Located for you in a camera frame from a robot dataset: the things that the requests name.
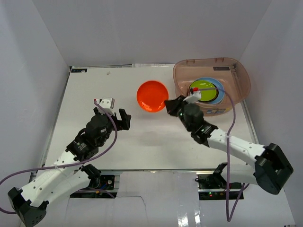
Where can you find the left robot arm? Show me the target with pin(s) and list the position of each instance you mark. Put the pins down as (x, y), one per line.
(70, 172)

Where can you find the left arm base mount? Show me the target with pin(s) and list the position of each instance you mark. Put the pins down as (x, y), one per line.
(99, 188)

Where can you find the blue white porcelain plate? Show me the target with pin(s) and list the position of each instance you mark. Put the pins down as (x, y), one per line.
(214, 100)

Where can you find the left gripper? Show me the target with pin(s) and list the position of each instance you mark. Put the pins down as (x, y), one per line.
(117, 122)

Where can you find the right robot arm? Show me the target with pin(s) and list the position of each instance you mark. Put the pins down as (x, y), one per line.
(265, 166)

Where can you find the lime green plate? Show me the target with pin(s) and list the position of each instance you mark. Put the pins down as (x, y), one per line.
(201, 84)

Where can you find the translucent pink plastic bin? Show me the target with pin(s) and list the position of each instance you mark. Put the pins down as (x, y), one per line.
(230, 72)

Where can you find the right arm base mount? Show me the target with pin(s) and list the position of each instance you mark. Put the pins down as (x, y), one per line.
(212, 187)

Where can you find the orange plate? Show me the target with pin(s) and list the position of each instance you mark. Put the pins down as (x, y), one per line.
(151, 96)

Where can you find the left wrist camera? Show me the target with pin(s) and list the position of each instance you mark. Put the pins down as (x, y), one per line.
(105, 105)

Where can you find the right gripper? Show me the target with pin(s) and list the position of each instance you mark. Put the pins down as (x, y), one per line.
(172, 106)

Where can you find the small black label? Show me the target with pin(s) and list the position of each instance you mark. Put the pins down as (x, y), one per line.
(78, 70)

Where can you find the light blue plate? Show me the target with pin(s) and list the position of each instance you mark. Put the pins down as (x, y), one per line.
(220, 87)

